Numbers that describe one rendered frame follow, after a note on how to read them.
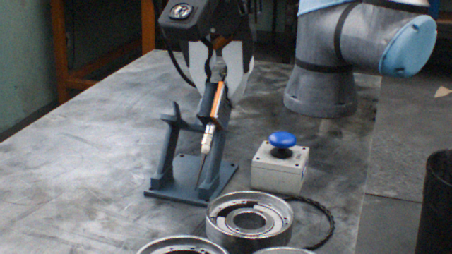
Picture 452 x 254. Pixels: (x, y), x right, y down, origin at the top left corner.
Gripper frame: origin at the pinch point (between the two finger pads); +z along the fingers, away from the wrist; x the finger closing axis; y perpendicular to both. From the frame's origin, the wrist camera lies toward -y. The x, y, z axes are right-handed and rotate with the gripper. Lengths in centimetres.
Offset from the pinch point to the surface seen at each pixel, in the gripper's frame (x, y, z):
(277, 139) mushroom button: -5.4, 7.3, 8.3
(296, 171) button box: -8.8, 5.3, 11.7
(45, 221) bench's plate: 18.5, -15.3, 13.4
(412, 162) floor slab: -19, 191, 105
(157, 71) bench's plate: 36, 47, 15
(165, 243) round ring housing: -0.2, -16.5, 10.8
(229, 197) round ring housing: -2.9, -4.4, 11.4
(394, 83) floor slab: 3, 316, 109
